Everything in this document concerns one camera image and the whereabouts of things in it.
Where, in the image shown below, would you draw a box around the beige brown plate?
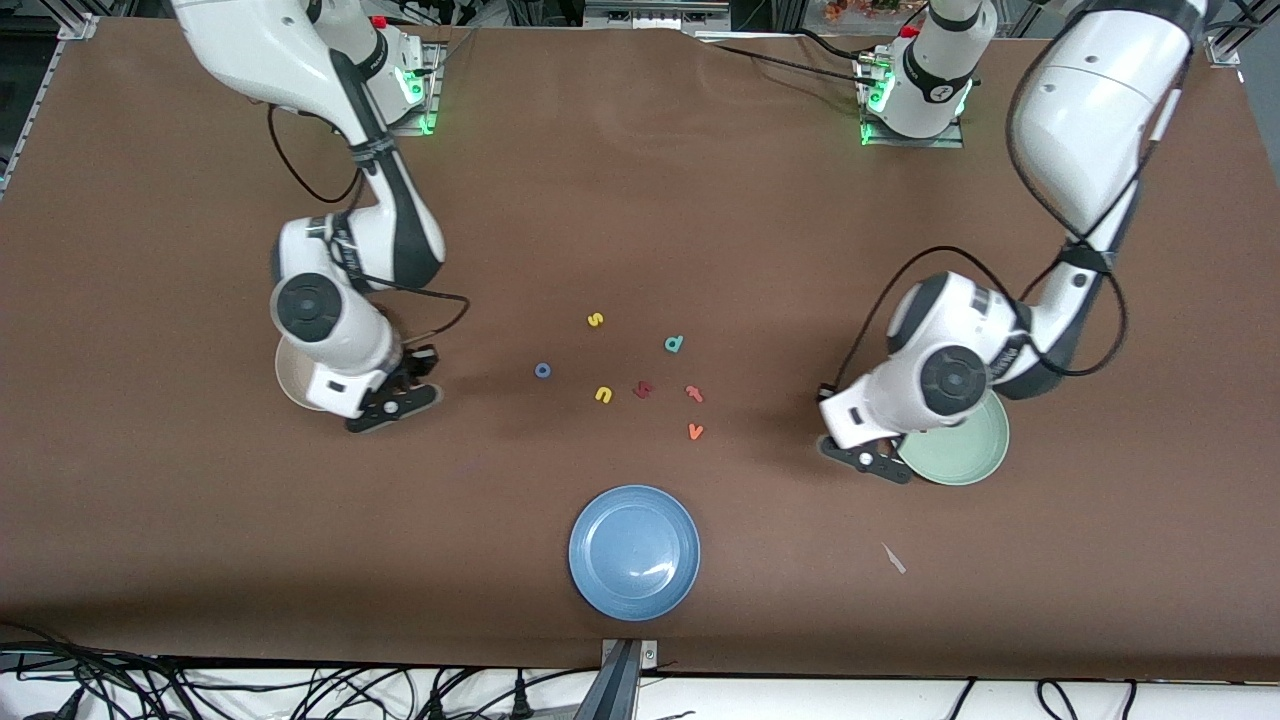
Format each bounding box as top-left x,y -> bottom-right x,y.
275,335 -> 328,412

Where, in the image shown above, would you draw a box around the light green plate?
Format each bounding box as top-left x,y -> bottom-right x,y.
896,393 -> 1011,487

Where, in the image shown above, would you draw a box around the blue plate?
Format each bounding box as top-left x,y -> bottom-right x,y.
568,485 -> 701,622

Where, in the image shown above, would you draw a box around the brown table cover sheet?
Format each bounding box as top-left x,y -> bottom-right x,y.
0,18 -> 1280,681

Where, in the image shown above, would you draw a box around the orange artificial flowers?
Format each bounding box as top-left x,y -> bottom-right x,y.
825,0 -> 926,23

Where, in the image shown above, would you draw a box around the grey power strip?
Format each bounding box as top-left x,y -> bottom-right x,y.
585,0 -> 731,31

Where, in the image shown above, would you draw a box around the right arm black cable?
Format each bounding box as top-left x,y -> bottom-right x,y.
266,100 -> 471,353

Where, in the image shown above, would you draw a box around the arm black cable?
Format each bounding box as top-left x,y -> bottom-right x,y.
266,100 -> 471,353
843,40 -> 1201,393

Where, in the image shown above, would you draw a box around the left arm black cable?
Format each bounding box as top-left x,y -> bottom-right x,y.
843,40 -> 1201,393

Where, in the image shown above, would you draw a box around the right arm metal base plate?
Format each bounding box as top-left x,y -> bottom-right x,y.
385,40 -> 444,136

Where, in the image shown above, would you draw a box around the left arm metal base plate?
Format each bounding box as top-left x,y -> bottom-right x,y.
858,50 -> 966,149

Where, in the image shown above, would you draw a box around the black cable on table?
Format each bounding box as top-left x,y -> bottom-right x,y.
700,28 -> 883,86

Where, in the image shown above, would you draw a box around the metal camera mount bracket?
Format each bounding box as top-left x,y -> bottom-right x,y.
588,638 -> 659,720

